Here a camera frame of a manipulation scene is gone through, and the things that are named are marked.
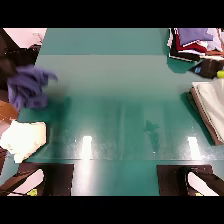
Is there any purple garment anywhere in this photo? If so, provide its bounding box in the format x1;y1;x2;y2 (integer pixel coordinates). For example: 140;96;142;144
176;28;215;48
6;64;59;112

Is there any black garment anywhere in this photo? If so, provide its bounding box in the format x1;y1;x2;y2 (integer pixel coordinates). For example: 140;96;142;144
189;58;224;80
0;28;43;92
168;28;202;64

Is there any white garment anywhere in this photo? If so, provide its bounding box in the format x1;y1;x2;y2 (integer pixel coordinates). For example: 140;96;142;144
0;120;48;164
191;79;224;144

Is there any red garment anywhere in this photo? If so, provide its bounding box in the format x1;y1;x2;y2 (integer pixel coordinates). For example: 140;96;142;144
174;29;209;55

